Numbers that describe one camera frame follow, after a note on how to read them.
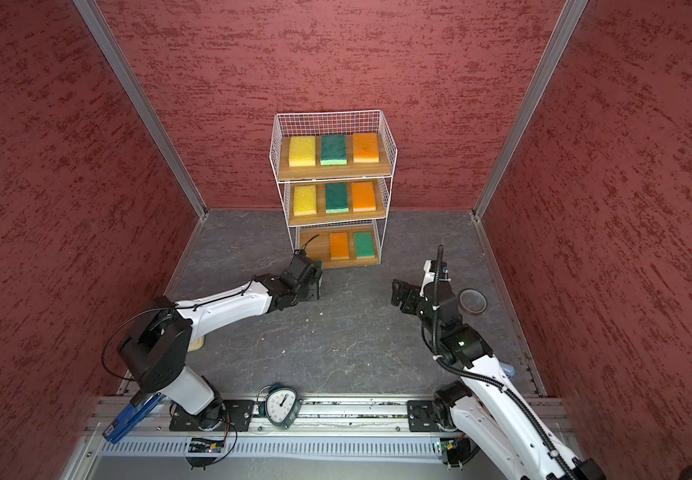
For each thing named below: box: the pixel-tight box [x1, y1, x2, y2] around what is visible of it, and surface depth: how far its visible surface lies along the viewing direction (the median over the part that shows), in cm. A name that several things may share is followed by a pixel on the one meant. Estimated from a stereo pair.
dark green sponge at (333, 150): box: [320, 134, 347, 166], surface depth 77 cm
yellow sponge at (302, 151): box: [289, 136, 316, 167], surface depth 77 cm
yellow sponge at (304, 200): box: [293, 184, 317, 216], surface depth 90 cm
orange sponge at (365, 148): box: [353, 133, 379, 163], surface depth 79 cm
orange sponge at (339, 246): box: [330, 232, 349, 260], surface depth 109 cm
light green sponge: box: [354, 232, 375, 257], surface depth 112 cm
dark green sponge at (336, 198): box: [326, 182, 349, 214], surface depth 91 cm
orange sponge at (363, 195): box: [352, 182, 376, 212], surface depth 91 cm
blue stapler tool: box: [102, 392, 166, 444], surface depth 74 cm
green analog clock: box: [258, 383, 303, 429], surface depth 74 cm
